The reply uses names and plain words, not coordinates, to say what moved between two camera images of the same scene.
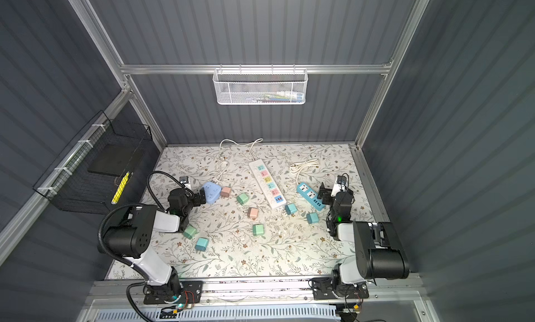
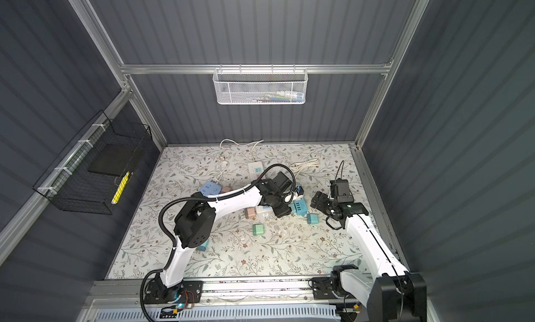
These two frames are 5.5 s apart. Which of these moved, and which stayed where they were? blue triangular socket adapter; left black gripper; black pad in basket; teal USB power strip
Moved: left black gripper; teal USB power strip
Stayed: black pad in basket; blue triangular socket adapter
